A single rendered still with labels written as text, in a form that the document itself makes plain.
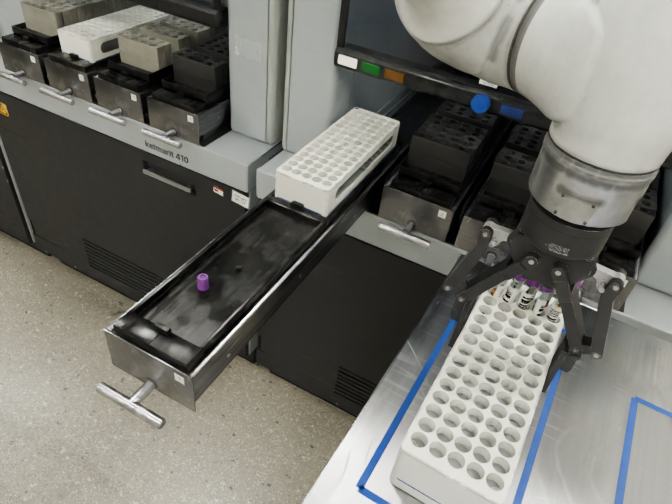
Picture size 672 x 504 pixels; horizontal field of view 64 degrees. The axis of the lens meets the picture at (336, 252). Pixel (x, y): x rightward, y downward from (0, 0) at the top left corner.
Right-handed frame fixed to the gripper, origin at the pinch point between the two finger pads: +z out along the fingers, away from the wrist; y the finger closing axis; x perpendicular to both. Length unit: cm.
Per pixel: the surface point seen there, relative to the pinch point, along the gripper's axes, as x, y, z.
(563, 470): -6.9, 10.4, 5.7
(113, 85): 29, -94, 8
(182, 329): -14.0, -35.5, 7.5
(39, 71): 28, -118, 11
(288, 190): 15.6, -39.7, 4.0
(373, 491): -19.9, -5.6, 5.7
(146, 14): 54, -109, 2
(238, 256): 1.1, -38.6, 7.5
